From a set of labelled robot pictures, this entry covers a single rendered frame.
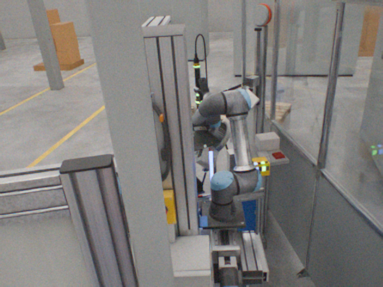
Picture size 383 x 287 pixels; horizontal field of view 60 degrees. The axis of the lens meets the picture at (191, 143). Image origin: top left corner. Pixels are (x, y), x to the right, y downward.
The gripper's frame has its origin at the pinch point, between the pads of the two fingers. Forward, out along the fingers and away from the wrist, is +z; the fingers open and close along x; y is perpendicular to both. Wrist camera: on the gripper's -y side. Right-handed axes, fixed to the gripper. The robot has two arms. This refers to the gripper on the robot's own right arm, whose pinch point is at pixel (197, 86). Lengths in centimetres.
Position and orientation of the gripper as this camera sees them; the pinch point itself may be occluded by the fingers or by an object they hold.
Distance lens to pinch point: 231.0
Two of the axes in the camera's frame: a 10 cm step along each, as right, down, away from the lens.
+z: -3.3, -4.1, 8.5
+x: 9.4, -2.1, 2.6
